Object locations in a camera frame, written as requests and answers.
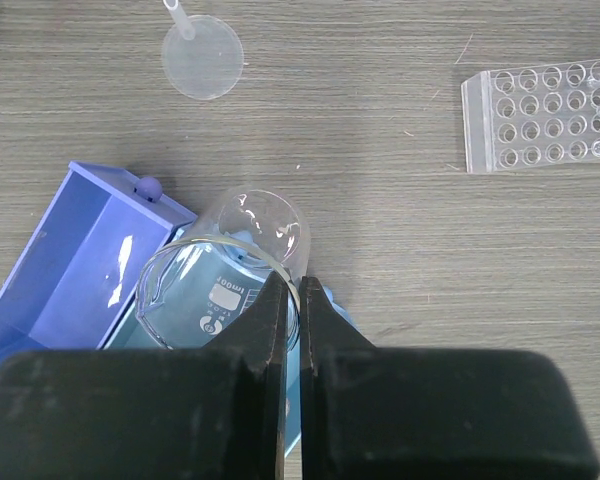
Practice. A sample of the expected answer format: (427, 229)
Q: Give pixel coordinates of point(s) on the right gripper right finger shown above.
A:
(370, 412)

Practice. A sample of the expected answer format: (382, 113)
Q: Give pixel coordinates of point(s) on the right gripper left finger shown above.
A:
(215, 412)

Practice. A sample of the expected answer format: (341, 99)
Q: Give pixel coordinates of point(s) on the small glass beaker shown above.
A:
(197, 285)

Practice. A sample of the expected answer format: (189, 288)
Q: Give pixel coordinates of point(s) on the blue compartment organizer tray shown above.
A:
(74, 286)

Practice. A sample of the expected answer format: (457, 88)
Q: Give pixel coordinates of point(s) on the clear test tube rack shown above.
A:
(535, 116)

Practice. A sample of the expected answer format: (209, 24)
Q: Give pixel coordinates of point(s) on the clear plastic funnel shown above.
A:
(202, 56)

